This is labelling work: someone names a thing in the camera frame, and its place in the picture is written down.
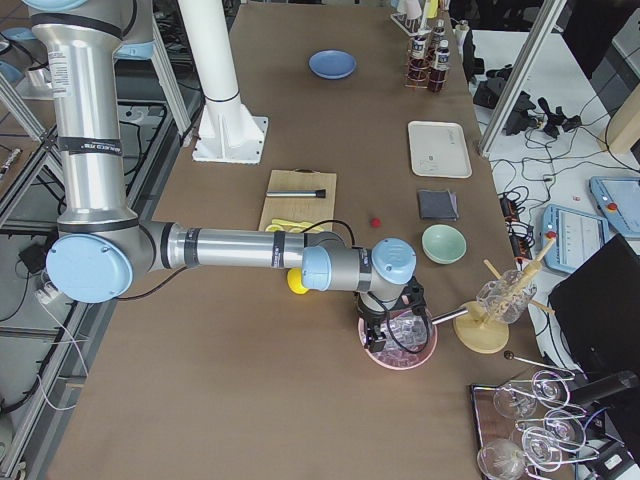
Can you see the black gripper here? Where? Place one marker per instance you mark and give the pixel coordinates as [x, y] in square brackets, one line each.
[373, 318]

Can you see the blue plate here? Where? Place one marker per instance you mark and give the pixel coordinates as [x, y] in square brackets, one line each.
[332, 64]

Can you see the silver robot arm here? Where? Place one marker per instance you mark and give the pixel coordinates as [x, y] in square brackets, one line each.
[103, 247]

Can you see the pink ice bowl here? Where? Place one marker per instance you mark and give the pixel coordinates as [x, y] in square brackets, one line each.
[413, 342]

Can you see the yellow lemon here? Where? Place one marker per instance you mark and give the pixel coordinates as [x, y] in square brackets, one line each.
[295, 281]

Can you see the wooden cup tree stand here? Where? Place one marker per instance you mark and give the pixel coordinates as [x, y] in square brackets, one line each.
[482, 334]

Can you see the green bowl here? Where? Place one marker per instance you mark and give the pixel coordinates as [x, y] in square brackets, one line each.
[443, 244]

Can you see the clear glass mug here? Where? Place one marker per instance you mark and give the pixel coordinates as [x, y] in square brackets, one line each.
[503, 300]

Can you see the wooden cutting board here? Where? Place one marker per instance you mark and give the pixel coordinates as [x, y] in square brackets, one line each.
[299, 209]

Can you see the grey folded cloth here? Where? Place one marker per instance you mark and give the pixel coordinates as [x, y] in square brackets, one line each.
[437, 205]

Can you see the yellow plastic knife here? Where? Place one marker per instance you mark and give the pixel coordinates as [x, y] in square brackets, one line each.
[297, 227]

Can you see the lemon slice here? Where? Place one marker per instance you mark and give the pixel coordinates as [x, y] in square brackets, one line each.
[274, 228]

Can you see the wine glass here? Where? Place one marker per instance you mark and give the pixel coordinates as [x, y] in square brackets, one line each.
[519, 398]
[501, 459]
[554, 440]

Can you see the cream rabbit tray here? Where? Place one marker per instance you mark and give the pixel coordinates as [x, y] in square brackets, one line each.
[438, 149]

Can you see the blue teach pendant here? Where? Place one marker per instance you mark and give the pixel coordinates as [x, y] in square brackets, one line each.
[579, 235]
[618, 199]

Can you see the white pillar with base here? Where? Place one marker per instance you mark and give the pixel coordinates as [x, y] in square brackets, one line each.
[228, 132]

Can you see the dark drink bottle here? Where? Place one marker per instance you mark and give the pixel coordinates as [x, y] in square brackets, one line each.
[439, 68]
[417, 63]
[438, 33]

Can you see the copper wire bottle rack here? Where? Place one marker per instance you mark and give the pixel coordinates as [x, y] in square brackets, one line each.
[427, 62]

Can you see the aluminium frame post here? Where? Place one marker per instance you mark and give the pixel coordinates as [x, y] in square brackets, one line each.
[542, 26]

